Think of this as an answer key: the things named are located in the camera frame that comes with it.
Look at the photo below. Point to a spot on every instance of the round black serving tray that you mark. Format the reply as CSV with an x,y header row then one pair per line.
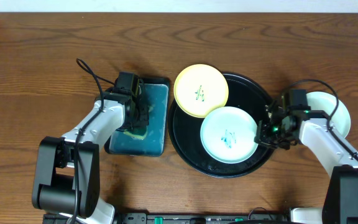
x,y
184,130

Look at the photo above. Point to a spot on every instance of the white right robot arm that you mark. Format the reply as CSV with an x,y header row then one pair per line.
x,y
338,157

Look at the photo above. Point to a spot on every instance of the mint plate with large scribble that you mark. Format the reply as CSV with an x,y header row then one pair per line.
x,y
227,135

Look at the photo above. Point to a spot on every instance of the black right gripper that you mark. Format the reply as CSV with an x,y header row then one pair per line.
x,y
262,137

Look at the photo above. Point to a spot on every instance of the black rectangular water tray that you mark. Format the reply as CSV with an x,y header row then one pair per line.
x,y
157,93

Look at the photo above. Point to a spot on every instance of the green yellow sponge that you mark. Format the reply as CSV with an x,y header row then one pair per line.
x,y
138,128

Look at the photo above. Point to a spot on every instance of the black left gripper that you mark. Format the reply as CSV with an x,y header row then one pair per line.
x,y
140,115

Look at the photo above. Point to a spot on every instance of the yellow plate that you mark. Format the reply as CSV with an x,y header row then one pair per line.
x,y
199,89

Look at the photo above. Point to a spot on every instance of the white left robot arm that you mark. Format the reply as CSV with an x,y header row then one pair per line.
x,y
67,176

